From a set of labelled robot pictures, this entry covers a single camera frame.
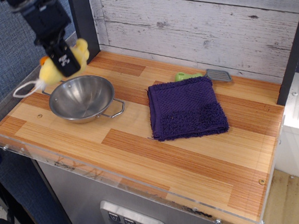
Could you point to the black vertical post right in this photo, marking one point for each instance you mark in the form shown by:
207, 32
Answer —
290, 70

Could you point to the black vertical post left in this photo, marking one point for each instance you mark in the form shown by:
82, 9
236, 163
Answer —
84, 25

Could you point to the yellow plush duck toy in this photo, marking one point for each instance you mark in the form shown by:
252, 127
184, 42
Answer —
49, 73

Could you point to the stainless steel two-handled pot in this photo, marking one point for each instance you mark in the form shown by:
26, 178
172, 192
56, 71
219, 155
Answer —
83, 99

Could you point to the green handled grey spatula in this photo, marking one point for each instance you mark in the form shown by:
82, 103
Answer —
212, 74

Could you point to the stainless steel cabinet front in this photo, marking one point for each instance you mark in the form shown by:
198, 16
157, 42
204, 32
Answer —
80, 195

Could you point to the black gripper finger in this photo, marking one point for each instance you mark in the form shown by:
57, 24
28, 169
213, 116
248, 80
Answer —
63, 58

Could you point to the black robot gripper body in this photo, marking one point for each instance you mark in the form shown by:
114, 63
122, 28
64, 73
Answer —
47, 18

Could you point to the black vertical post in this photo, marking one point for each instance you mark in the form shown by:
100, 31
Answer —
84, 25
290, 70

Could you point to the purple folded towel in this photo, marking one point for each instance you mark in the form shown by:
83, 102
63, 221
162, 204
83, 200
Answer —
184, 109

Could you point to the clear acrylic front guard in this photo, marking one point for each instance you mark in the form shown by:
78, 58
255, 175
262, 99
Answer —
221, 177

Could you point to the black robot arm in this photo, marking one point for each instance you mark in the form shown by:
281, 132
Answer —
48, 20

